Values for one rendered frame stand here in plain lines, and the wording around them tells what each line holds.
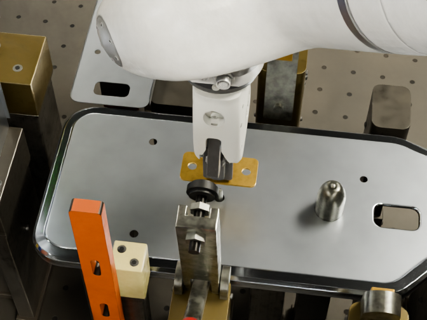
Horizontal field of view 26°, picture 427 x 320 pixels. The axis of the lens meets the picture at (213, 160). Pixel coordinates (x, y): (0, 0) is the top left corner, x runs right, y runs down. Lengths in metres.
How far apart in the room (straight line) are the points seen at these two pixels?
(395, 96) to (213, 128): 0.37
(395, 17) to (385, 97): 0.66
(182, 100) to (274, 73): 0.14
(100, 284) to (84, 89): 0.32
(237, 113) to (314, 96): 0.69
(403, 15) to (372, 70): 1.09
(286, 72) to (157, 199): 0.22
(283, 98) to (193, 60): 0.46
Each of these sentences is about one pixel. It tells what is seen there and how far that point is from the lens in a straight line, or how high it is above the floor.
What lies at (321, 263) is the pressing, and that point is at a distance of 1.03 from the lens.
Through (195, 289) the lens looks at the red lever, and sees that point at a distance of 0.91.
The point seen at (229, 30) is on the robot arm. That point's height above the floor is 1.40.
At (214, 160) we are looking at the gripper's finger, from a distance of 0.92.
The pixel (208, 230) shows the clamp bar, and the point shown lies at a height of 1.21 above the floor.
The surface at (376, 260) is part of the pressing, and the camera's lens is 1.04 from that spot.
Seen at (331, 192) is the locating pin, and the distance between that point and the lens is 1.02.
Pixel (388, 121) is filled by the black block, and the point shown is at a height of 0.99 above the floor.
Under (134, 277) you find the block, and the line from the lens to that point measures 0.96.
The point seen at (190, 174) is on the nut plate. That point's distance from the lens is 1.02.
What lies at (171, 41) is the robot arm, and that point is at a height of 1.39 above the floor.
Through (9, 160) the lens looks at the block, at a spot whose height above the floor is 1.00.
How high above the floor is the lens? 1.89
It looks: 54 degrees down
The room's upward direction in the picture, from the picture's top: straight up
